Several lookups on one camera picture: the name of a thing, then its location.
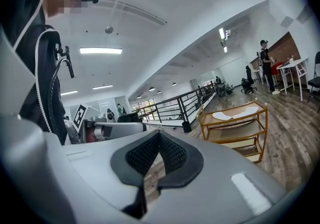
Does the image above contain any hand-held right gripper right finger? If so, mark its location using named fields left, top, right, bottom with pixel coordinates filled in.
left=143, top=129, right=286, bottom=224

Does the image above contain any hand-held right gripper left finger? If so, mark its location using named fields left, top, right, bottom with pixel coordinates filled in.
left=62, top=129, right=161, bottom=220

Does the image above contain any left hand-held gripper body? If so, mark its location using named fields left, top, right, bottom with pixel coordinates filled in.
left=72, top=103, right=148, bottom=144

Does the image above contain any white slipper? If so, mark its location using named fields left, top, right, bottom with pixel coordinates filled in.
left=212, top=111, right=235, bottom=121
left=232, top=106, right=260, bottom=120

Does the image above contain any wooden shelf rack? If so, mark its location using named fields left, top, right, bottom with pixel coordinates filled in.
left=196, top=100, right=270, bottom=164

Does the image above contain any black metal railing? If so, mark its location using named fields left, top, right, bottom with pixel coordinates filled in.
left=131, top=81, right=216, bottom=129

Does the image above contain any black waste bin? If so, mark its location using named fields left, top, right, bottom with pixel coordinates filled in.
left=181, top=121, right=193, bottom=134

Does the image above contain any black office chair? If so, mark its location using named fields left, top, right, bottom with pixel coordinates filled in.
left=214, top=84, right=235, bottom=97

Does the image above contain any white bar stool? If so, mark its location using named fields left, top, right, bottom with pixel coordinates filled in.
left=251, top=68, right=265, bottom=85

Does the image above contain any person's black jacket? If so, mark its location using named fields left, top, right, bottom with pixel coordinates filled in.
left=0, top=0, right=69, bottom=147

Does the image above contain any red cloth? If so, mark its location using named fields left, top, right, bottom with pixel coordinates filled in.
left=271, top=61, right=283, bottom=77

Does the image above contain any white high table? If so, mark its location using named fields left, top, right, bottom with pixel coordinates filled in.
left=275, top=57, right=310, bottom=102

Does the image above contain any black folding chair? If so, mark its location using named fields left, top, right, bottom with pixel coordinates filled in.
left=306, top=51, right=320, bottom=104

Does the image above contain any black cable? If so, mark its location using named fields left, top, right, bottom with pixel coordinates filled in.
left=47, top=58, right=72, bottom=134

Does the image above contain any black clip mount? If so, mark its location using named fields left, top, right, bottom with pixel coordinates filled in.
left=55, top=42, right=76, bottom=79

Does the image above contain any white wall air conditioner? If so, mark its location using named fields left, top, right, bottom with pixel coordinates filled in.
left=224, top=16, right=251, bottom=33

